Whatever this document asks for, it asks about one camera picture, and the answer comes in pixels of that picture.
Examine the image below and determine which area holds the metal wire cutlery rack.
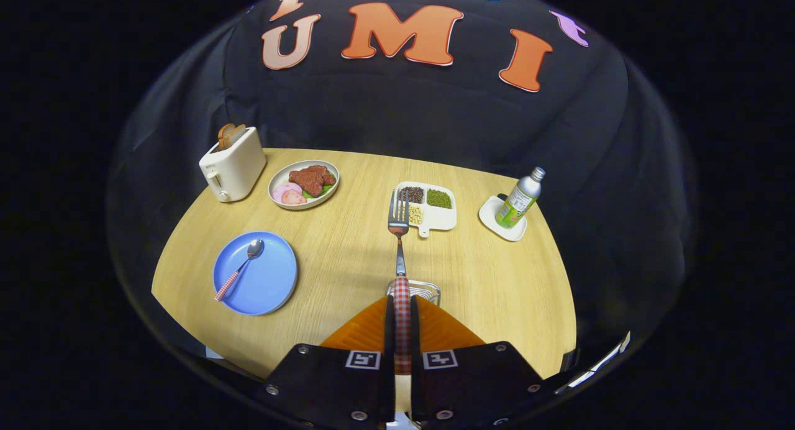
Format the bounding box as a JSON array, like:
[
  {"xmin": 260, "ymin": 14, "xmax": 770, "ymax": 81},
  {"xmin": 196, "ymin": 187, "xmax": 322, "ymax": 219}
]
[{"xmin": 386, "ymin": 280, "xmax": 442, "ymax": 306}]

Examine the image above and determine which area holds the white divided tray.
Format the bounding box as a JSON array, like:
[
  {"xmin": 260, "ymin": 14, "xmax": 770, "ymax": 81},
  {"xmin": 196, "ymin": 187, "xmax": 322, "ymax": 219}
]
[{"xmin": 395, "ymin": 181, "xmax": 458, "ymax": 238}]

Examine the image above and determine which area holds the spoon with red checked handle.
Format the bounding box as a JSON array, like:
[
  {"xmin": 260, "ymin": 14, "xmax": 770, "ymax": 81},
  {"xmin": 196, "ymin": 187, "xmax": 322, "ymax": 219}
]
[{"xmin": 214, "ymin": 239, "xmax": 265, "ymax": 302}]

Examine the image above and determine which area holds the blue plate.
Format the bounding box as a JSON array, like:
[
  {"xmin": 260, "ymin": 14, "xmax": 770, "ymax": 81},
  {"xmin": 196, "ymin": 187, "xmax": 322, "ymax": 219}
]
[{"xmin": 212, "ymin": 231, "xmax": 298, "ymax": 316}]

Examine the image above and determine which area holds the fork with red checked handle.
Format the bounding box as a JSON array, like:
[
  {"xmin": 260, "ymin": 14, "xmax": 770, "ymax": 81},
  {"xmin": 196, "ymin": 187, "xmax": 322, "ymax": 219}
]
[{"xmin": 388, "ymin": 189, "xmax": 413, "ymax": 376}]

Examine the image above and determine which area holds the white toaster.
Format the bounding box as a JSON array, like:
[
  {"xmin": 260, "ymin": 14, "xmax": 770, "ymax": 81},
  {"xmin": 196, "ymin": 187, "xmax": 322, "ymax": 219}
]
[{"xmin": 199, "ymin": 127, "xmax": 267, "ymax": 203}]

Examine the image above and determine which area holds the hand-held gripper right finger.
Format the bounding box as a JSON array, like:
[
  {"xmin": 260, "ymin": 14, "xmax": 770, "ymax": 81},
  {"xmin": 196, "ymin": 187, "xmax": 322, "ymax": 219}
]
[{"xmin": 410, "ymin": 295, "xmax": 563, "ymax": 430}]

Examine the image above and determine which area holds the small white dish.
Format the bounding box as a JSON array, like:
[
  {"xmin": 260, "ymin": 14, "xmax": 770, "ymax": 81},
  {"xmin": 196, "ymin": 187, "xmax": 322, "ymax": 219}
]
[{"xmin": 478, "ymin": 195, "xmax": 528, "ymax": 242}]

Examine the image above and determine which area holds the beige oval plate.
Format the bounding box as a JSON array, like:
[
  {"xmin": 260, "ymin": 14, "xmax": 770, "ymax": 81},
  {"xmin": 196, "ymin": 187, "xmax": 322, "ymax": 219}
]
[{"xmin": 268, "ymin": 160, "xmax": 340, "ymax": 211}]

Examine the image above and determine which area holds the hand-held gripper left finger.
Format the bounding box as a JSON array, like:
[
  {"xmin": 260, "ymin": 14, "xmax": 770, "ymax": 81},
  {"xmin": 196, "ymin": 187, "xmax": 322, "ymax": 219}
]
[{"xmin": 252, "ymin": 295, "xmax": 396, "ymax": 430}]

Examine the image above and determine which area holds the brown steak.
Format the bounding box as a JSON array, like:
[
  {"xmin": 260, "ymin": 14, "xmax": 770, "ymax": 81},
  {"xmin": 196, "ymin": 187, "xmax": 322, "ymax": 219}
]
[{"xmin": 289, "ymin": 165, "xmax": 337, "ymax": 198}]

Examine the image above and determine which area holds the silver bottle with green label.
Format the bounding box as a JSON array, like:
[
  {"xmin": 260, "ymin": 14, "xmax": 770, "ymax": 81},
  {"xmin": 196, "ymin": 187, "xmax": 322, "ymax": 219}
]
[{"xmin": 495, "ymin": 167, "xmax": 546, "ymax": 229}]

